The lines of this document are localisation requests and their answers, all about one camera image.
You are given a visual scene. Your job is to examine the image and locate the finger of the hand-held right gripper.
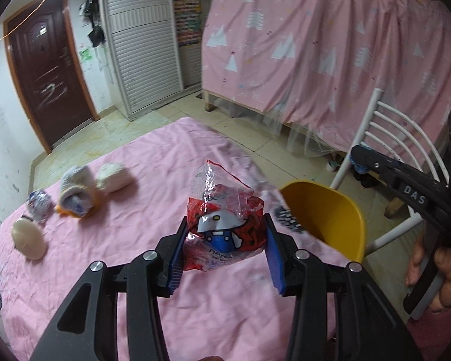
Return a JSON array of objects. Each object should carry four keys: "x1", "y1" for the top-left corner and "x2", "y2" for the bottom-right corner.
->
[
  {"x1": 355, "y1": 143, "x2": 374, "y2": 175},
  {"x1": 350, "y1": 145, "x2": 451, "y2": 221}
]

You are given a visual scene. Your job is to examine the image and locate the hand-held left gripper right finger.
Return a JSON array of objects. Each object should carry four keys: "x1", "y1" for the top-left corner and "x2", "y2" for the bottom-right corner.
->
[{"x1": 264, "y1": 214, "x2": 423, "y2": 361}]

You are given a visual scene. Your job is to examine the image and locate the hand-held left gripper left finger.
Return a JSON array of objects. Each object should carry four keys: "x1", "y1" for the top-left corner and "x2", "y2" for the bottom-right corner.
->
[{"x1": 29, "y1": 216, "x2": 189, "y2": 361}]

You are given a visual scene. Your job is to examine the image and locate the black white printed wrapper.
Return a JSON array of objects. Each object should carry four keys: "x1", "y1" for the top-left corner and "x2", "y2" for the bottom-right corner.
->
[{"x1": 244, "y1": 150, "x2": 305, "y2": 234}]

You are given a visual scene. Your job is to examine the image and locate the red white plastic bag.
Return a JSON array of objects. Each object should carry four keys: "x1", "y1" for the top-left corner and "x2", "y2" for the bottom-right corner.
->
[{"x1": 183, "y1": 160, "x2": 265, "y2": 273}]

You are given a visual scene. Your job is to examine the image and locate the yellow bin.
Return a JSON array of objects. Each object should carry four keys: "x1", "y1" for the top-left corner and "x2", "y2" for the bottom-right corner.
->
[{"x1": 278, "y1": 181, "x2": 366, "y2": 264}]

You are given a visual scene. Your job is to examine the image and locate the white blue printed plastic wrapper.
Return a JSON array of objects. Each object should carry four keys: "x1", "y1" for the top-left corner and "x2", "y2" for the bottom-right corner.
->
[{"x1": 26, "y1": 190, "x2": 53, "y2": 222}]

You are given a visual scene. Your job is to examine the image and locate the black shoes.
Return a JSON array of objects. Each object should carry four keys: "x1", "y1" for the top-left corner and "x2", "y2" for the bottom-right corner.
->
[{"x1": 351, "y1": 171, "x2": 380, "y2": 189}]

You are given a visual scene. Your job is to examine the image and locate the pink bedsheet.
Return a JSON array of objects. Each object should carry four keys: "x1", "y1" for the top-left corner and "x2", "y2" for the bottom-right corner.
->
[{"x1": 0, "y1": 116, "x2": 361, "y2": 361}]

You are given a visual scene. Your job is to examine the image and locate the white metal chair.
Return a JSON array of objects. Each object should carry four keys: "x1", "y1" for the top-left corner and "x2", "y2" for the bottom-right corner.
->
[{"x1": 330, "y1": 88, "x2": 451, "y2": 264}]

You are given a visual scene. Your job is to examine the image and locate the white sheer bed skirt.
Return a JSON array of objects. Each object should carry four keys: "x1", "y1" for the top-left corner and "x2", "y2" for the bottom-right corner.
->
[{"x1": 218, "y1": 94, "x2": 346, "y2": 159}]

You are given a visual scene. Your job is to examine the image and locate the white cloth bundle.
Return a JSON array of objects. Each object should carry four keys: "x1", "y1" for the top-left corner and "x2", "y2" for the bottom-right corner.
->
[{"x1": 97, "y1": 163, "x2": 133, "y2": 193}]

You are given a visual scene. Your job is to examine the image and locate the pink tree print curtain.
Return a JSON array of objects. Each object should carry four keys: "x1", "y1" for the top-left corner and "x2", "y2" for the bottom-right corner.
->
[{"x1": 201, "y1": 0, "x2": 451, "y2": 162}]

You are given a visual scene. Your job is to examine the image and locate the white yellow knit bundle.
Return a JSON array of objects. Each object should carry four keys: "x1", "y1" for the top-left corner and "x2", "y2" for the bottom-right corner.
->
[{"x1": 56, "y1": 165, "x2": 100, "y2": 219}]

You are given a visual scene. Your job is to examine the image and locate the beige oval object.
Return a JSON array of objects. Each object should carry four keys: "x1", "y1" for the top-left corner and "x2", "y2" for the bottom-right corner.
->
[{"x1": 11, "y1": 217, "x2": 46, "y2": 261}]

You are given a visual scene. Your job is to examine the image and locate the white louvred wardrobe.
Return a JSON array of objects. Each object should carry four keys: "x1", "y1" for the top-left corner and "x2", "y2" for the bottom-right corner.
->
[{"x1": 98, "y1": 0, "x2": 211, "y2": 121}]

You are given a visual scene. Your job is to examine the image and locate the dark brown door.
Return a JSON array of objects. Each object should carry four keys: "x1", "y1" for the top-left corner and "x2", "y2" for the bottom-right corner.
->
[{"x1": 4, "y1": 0, "x2": 98, "y2": 155}]

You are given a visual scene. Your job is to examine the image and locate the colourful chart poster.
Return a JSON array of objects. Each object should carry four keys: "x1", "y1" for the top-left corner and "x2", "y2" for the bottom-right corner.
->
[{"x1": 173, "y1": 0, "x2": 203, "y2": 48}]

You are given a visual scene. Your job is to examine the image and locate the small black hanging bag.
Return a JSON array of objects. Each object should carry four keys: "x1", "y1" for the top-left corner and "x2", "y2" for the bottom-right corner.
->
[{"x1": 88, "y1": 26, "x2": 106, "y2": 48}]

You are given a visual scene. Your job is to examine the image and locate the hanging black bags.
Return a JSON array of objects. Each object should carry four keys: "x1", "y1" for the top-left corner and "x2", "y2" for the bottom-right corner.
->
[{"x1": 79, "y1": 0, "x2": 98, "y2": 19}]

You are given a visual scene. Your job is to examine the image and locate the orange string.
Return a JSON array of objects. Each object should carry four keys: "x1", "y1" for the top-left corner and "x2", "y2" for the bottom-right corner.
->
[{"x1": 0, "y1": 0, "x2": 57, "y2": 53}]

